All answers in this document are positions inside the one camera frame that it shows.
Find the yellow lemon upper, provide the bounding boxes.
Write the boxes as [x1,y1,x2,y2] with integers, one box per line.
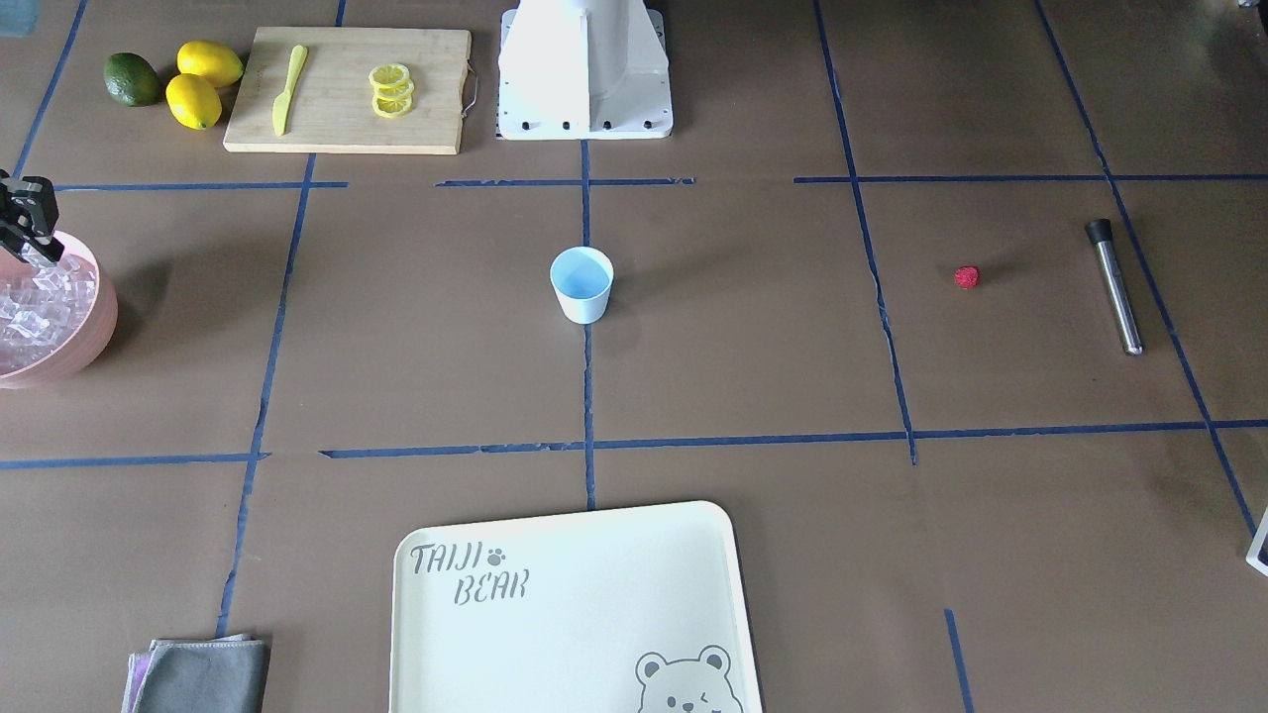
[176,41,245,89]

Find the green avocado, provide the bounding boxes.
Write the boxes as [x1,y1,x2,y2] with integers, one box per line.
[101,52,161,108]

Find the yellow plastic knife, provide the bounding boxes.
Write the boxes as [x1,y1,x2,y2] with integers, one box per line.
[271,44,308,137]

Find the yellow lemon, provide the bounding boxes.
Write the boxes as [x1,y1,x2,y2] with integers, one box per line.
[164,74,223,131]
[176,41,245,89]

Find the pile of clear ice cubes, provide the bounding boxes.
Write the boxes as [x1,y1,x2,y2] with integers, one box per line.
[1,255,100,373]

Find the yellow lemon lower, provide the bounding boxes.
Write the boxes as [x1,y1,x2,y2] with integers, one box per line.
[164,74,223,131]

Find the grey folded cloth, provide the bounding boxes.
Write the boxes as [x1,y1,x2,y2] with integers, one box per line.
[120,636,270,712]

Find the red strawberry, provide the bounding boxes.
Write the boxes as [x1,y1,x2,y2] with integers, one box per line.
[954,265,981,289]

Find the cream bear tray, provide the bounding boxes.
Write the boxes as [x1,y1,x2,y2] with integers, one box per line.
[385,500,765,712]

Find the pink bowl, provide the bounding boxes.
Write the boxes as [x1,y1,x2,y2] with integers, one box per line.
[1,230,118,389]

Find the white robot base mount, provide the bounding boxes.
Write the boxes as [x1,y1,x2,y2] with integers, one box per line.
[495,1,675,142]

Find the lemon slices stack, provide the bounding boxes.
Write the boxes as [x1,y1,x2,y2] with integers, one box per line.
[369,63,415,119]

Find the wooden cutting board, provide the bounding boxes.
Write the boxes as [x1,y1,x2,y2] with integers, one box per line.
[223,25,472,156]

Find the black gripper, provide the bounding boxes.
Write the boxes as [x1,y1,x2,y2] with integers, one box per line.
[1,170,63,263]

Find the light blue cup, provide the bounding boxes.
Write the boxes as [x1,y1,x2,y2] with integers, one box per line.
[549,247,615,326]

